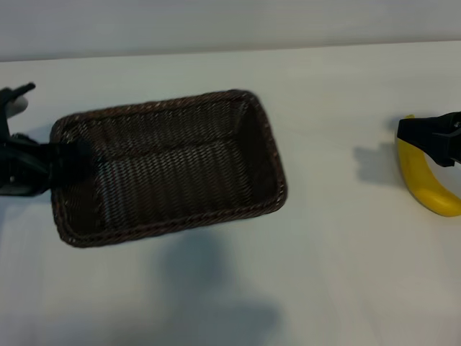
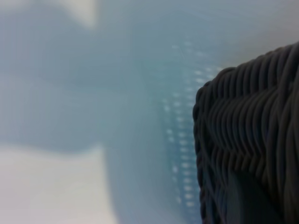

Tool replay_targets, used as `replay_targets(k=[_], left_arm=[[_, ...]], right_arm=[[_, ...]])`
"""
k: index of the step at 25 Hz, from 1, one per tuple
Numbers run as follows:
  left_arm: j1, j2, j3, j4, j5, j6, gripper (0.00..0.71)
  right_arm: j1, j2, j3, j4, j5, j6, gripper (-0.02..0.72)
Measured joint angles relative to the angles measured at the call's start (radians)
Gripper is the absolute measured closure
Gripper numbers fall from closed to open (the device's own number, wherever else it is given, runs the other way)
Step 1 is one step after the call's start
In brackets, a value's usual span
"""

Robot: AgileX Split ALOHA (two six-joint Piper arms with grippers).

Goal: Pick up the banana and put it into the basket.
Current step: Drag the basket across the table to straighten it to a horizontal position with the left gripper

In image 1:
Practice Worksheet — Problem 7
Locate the yellow banana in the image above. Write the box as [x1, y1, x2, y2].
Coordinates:
[395, 114, 461, 218]

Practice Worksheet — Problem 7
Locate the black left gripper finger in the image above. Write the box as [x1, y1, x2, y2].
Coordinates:
[48, 138, 91, 164]

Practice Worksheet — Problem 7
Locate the black braided left camera cable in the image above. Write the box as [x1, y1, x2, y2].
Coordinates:
[0, 81, 37, 109]

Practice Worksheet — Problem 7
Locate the dark brown wicker basket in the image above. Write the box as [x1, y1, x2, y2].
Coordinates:
[49, 88, 289, 249]

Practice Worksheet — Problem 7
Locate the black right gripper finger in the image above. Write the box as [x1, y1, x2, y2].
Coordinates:
[397, 127, 461, 168]
[397, 110, 461, 137]

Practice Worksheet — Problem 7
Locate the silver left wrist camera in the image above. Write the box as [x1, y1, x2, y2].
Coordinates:
[6, 94, 30, 119]

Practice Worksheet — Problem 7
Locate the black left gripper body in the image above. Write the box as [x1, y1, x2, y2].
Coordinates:
[0, 131, 55, 198]

